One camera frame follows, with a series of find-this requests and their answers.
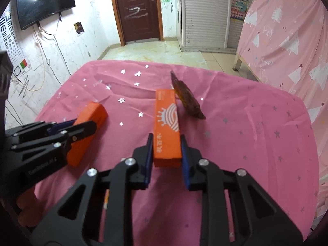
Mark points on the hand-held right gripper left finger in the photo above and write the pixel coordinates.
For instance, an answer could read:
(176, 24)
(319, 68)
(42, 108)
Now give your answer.
(149, 158)

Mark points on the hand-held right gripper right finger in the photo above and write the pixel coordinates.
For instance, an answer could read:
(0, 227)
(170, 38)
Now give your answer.
(185, 161)

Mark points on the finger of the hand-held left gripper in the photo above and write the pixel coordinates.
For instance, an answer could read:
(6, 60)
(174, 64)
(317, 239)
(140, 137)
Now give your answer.
(82, 132)
(61, 126)

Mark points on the plain orange box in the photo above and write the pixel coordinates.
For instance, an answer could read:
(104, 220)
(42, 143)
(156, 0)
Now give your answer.
(88, 123)

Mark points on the orange box with white swirl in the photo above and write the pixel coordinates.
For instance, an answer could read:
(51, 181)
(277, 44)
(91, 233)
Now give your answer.
(166, 123)

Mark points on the person's left hand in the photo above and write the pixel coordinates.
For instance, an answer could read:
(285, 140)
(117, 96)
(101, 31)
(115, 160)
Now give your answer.
(27, 207)

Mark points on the pink star-print tablecloth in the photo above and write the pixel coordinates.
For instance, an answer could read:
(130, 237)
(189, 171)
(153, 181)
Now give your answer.
(243, 146)

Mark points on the white bed leg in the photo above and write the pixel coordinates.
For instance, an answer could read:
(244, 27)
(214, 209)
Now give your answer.
(237, 63)

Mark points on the dark red wooden door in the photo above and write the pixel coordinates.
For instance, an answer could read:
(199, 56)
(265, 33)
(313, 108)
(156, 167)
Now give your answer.
(135, 10)

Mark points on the white louvered wardrobe door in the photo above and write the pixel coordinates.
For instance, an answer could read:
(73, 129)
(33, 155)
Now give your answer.
(205, 15)

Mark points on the pink tree-print bed sheet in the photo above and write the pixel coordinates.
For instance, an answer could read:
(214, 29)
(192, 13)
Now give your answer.
(289, 43)

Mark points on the wall eye chart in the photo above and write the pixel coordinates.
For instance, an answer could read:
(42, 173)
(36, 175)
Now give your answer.
(10, 43)

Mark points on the dark wall sticker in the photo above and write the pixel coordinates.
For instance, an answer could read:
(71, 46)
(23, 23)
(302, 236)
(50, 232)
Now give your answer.
(79, 28)

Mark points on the black wall television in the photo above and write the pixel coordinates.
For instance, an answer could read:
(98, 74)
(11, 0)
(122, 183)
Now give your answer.
(43, 2)

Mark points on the colourful wall poster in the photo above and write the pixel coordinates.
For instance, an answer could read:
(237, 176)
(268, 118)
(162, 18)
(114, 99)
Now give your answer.
(238, 0)

